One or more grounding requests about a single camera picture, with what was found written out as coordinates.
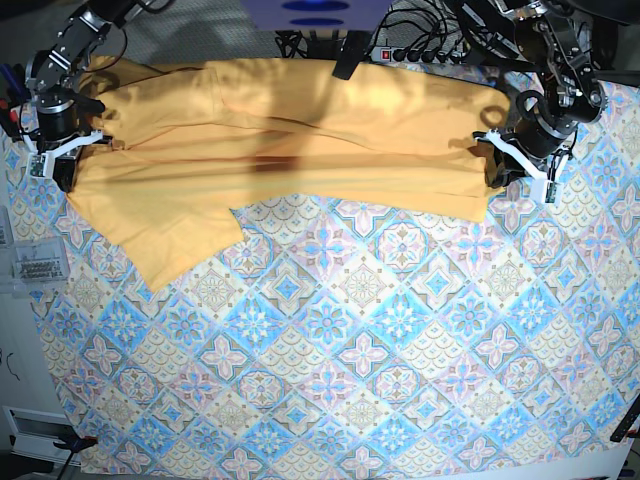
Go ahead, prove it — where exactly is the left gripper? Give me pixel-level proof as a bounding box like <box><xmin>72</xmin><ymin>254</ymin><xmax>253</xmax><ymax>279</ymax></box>
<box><xmin>473</xmin><ymin>107</ymin><xmax>575</xmax><ymax>189</ymax></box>

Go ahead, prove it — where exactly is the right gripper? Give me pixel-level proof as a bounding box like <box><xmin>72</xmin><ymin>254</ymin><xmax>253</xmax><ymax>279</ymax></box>
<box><xmin>14</xmin><ymin>102</ymin><xmax>113</xmax><ymax>193</ymax></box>

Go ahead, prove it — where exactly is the yellow T-shirt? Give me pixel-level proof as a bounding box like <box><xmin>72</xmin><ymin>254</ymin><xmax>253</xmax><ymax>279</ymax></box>
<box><xmin>68</xmin><ymin>58</ymin><xmax>510</xmax><ymax>291</ymax></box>

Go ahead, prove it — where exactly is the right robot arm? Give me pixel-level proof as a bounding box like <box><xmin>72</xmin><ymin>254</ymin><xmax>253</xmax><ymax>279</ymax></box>
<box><xmin>5</xmin><ymin>1</ymin><xmax>153</xmax><ymax>193</ymax></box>

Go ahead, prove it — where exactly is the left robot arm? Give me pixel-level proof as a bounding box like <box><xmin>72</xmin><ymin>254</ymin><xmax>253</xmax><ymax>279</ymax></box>
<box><xmin>450</xmin><ymin>1</ymin><xmax>606</xmax><ymax>204</ymax></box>

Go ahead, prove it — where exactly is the red black clamp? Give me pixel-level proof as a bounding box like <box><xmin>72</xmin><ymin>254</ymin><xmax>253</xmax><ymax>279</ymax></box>
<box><xmin>0</xmin><ymin>98</ymin><xmax>22</xmax><ymax>141</ymax></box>

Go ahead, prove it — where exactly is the clear plastic screw box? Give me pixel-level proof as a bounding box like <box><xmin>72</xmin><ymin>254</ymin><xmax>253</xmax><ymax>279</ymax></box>
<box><xmin>11</xmin><ymin>237</ymin><xmax>70</xmax><ymax>285</ymax></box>

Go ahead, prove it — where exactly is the white power strip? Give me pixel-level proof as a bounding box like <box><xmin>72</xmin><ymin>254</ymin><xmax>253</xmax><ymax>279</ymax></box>
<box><xmin>369</xmin><ymin>42</ymin><xmax>470</xmax><ymax>64</ymax></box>

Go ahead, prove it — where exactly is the patterned blue tablecloth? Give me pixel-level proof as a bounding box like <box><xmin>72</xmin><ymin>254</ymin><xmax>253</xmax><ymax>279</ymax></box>
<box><xmin>1</xmin><ymin>84</ymin><xmax>639</xmax><ymax>479</ymax></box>

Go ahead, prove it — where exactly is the orange black bar clamp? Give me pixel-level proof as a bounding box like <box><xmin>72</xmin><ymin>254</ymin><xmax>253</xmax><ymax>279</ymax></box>
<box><xmin>53</xmin><ymin>434</ymin><xmax>98</xmax><ymax>454</ymax></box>

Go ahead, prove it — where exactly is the black clamp right edge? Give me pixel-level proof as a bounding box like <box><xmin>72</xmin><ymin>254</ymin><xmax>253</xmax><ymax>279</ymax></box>
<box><xmin>609</xmin><ymin>412</ymin><xmax>639</xmax><ymax>443</ymax></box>

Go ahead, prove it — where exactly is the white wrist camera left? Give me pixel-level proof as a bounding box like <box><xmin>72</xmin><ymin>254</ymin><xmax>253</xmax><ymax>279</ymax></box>
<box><xmin>530</xmin><ymin>178</ymin><xmax>562</xmax><ymax>205</ymax></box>

